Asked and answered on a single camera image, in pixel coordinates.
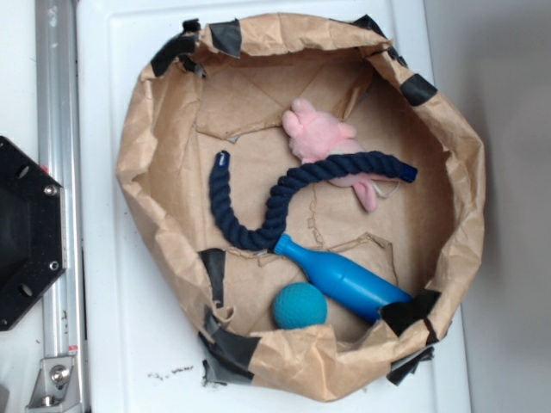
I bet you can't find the pink plush toy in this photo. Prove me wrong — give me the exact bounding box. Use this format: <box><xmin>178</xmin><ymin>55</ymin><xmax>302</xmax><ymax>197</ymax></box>
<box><xmin>282</xmin><ymin>98</ymin><xmax>399</xmax><ymax>213</ymax></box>

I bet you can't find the teal rubber ball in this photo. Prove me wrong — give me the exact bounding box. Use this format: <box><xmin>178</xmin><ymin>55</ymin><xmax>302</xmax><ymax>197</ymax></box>
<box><xmin>272</xmin><ymin>282</ymin><xmax>328</xmax><ymax>330</ymax></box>

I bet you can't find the blue plastic bottle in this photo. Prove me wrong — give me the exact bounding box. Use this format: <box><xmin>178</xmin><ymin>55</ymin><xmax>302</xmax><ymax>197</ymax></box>
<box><xmin>274</xmin><ymin>234</ymin><xmax>412</xmax><ymax>323</ymax></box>

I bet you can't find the dark blue twisted rope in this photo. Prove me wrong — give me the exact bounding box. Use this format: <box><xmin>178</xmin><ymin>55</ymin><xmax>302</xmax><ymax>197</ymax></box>
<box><xmin>208</xmin><ymin>150</ymin><xmax>419</xmax><ymax>252</ymax></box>

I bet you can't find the aluminium extrusion rail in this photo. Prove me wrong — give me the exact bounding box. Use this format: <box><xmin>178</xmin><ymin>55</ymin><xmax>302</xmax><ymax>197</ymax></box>
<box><xmin>35</xmin><ymin>1</ymin><xmax>90</xmax><ymax>412</ymax></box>

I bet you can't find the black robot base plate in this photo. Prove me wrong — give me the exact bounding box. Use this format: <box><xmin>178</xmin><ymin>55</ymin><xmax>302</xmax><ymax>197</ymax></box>
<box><xmin>1</xmin><ymin>136</ymin><xmax>65</xmax><ymax>331</ymax></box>

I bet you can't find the metal corner bracket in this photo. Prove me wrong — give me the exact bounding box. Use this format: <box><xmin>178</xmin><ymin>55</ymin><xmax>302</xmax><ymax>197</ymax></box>
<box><xmin>25</xmin><ymin>355</ymin><xmax>81</xmax><ymax>412</ymax></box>

